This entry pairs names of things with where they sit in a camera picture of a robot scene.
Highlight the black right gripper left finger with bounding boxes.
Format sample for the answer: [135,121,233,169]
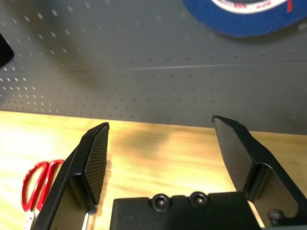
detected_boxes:
[31,122,110,230]

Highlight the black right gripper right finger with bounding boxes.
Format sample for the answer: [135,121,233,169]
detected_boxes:
[212,115,303,220]

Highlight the blue tape roll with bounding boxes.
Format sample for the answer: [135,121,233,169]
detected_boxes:
[183,0,307,38]

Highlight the grey metal pegboard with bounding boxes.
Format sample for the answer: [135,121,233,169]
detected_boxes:
[0,0,307,135]

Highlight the black plastic cup holder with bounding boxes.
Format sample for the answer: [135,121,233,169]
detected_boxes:
[0,32,15,68]

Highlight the red handled scissors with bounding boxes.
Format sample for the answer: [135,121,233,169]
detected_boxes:
[21,159,95,230]

